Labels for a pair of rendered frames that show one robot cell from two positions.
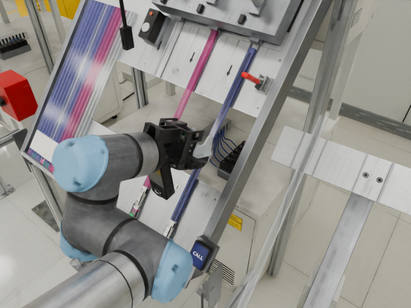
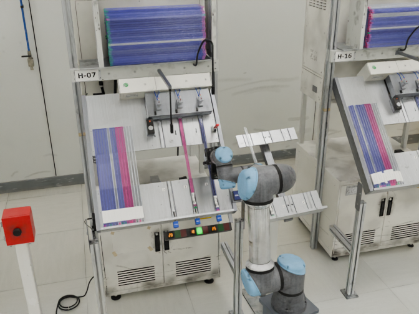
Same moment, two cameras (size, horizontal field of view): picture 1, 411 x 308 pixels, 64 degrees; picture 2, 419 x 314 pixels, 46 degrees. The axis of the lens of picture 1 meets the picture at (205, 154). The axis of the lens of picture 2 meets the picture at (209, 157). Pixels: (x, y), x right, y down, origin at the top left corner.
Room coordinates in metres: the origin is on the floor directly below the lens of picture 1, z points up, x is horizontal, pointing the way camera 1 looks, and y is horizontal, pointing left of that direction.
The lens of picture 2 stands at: (-0.86, 1.82, 2.01)
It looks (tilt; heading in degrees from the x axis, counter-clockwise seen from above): 25 degrees down; 308
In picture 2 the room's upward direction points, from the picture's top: 1 degrees counter-clockwise
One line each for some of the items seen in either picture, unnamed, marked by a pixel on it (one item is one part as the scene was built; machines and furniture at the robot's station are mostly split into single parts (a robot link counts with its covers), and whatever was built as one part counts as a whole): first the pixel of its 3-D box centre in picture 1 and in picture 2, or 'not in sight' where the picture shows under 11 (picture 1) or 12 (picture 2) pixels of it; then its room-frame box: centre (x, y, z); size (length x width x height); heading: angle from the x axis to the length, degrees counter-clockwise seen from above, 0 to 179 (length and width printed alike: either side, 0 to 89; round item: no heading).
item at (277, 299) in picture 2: not in sight; (288, 294); (-0.10, 0.31, 0.60); 0.15 x 0.15 x 0.10
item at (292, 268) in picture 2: not in sight; (289, 272); (-0.10, 0.31, 0.72); 0.13 x 0.12 x 0.14; 56
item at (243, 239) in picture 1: (223, 176); (154, 223); (1.08, -0.08, 0.31); 0.70 x 0.65 x 0.62; 52
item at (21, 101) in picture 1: (40, 153); (28, 277); (1.15, 0.77, 0.39); 0.24 x 0.24 x 0.78; 52
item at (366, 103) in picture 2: not in sight; (381, 161); (0.03, -1.13, 0.65); 1.01 x 0.73 x 1.29; 142
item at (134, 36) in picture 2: not in sight; (155, 34); (0.94, -0.06, 1.52); 0.51 x 0.13 x 0.27; 52
